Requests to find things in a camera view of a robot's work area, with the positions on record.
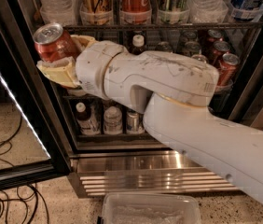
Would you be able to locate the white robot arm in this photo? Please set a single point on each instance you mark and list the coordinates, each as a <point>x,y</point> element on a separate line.
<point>172,92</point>

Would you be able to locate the silver can bottom shelf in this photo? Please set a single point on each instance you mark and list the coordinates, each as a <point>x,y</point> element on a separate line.
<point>134,123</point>

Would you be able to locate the silver can rear middle shelf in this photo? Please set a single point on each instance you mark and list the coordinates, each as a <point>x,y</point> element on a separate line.
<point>186,36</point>

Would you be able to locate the clear water bottle top left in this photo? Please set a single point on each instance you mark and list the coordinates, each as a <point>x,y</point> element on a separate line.
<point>60,11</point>

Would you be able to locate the silver can shelf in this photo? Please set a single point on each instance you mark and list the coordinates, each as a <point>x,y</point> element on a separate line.
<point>134,123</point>
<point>186,36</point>
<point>200,58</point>
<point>191,48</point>

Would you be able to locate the black glass fridge door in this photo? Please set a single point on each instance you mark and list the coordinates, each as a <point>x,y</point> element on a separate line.
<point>31,136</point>

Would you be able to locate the gold can rear middle shelf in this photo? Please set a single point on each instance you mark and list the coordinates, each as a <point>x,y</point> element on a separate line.
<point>164,46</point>

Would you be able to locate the gold tall can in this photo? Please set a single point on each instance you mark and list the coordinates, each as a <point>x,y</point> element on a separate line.
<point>96,12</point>

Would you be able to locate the clear plastic bin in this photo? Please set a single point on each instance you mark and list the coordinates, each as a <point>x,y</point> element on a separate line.
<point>148,208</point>

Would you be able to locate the red can rear middle shelf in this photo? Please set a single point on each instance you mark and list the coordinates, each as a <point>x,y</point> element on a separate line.
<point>211,36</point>

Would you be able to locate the clear water bottle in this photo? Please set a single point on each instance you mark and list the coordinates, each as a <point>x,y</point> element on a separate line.
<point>207,11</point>
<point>60,11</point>

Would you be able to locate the juice bottle bottom shelf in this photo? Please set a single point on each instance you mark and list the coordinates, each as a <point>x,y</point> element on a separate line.
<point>86,119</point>

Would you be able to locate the silver can front middle shelf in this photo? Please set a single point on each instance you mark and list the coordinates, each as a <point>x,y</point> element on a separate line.
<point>200,58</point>

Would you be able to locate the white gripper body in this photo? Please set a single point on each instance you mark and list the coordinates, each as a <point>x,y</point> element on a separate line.
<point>91,66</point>

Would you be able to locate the red can front middle shelf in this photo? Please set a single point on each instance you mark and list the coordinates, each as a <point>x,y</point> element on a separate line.
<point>227,66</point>

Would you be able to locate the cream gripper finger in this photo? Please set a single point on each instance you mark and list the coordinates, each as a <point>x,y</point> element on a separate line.
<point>83,41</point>
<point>62,72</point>

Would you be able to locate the clear water bottle top right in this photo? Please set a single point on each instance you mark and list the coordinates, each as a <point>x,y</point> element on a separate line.
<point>207,11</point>

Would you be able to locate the red can shelf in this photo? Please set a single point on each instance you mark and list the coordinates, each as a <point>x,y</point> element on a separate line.
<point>227,66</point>
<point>211,36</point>
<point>217,50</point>

